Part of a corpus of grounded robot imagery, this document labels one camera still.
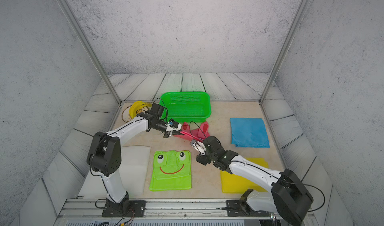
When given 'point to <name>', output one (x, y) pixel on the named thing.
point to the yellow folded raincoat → (233, 184)
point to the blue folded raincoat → (251, 132)
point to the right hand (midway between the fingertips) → (204, 146)
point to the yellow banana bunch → (137, 105)
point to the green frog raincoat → (171, 170)
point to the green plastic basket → (186, 106)
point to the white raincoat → (135, 161)
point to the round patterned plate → (125, 115)
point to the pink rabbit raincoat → (198, 134)
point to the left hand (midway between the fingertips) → (184, 131)
